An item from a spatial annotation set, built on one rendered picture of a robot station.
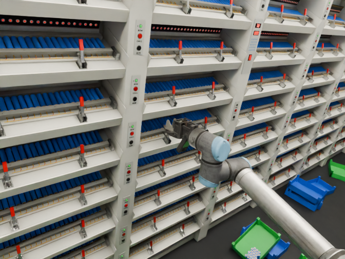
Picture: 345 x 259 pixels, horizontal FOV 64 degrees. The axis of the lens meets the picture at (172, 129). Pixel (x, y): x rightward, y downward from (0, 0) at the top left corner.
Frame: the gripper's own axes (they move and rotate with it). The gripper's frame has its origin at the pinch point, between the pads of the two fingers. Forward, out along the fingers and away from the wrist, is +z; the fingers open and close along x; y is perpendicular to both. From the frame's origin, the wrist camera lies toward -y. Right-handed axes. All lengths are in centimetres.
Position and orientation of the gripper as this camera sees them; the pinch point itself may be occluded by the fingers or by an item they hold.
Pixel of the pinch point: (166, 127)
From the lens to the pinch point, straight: 135.0
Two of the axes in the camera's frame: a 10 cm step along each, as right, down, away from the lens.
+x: -7.7, 1.9, -6.0
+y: 0.6, -9.3, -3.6
